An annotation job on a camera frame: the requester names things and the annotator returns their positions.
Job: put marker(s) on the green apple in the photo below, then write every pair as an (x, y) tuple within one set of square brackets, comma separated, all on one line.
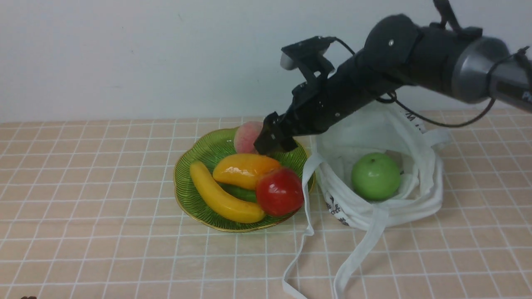
[(375, 177)]

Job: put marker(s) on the yellow banana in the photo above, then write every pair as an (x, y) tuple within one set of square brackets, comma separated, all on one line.
[(220, 201)]

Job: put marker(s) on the pink peach with leaf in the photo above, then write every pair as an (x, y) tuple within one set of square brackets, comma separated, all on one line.
[(245, 136)]

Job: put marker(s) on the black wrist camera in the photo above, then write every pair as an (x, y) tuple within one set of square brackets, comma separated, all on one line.
[(308, 57)]

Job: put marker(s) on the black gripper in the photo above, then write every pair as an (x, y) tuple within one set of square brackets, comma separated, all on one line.
[(316, 107)]

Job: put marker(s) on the orange yellow mango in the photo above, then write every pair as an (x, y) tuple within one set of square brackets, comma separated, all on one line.
[(244, 170)]

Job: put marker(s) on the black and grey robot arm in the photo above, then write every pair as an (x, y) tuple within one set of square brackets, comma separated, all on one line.
[(460, 63)]

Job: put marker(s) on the white cloth tote bag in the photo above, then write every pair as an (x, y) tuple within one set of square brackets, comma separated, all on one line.
[(377, 127)]

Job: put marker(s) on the red apple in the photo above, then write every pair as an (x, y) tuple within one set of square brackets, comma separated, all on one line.
[(279, 192)]

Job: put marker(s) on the green ribbed glass plate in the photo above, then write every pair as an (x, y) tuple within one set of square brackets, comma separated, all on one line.
[(232, 191)]

